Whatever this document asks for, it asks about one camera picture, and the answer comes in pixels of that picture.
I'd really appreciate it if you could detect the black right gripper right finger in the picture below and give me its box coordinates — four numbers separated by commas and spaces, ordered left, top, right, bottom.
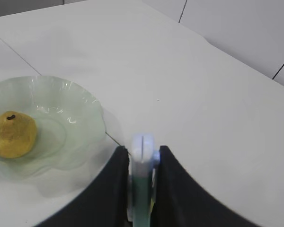
151, 146, 256, 227

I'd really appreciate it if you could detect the green wavy glass plate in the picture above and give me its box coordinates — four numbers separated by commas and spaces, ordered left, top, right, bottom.
0, 75, 106, 178

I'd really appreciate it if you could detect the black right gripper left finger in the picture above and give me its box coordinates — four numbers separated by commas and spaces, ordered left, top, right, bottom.
38, 146, 129, 227

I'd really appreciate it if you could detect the yellow pear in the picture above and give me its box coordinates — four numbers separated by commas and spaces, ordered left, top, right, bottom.
0, 111, 37, 158

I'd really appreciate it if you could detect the green utility knife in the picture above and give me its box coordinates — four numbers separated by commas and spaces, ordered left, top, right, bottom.
127, 134, 160, 227

